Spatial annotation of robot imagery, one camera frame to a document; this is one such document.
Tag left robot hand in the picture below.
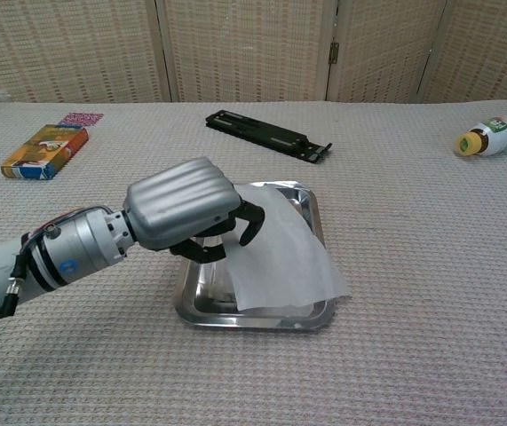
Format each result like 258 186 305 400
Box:
122 156 266 265

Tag white paper sheet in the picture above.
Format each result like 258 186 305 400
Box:
224 182 353 312

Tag silver metal tray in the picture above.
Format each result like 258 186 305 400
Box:
173 179 337 333

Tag pink patterned card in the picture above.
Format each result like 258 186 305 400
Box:
58 112 105 127

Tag orange snack box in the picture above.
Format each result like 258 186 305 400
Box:
0 123 91 182

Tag woven folding screen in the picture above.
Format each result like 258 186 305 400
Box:
0 0 507 112

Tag beige woven tablecloth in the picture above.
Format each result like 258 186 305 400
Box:
0 91 507 426

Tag white bottle yellow cap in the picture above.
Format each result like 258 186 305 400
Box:
454 104 507 157

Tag black metal rail bracket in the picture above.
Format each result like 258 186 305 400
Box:
204 110 333 164

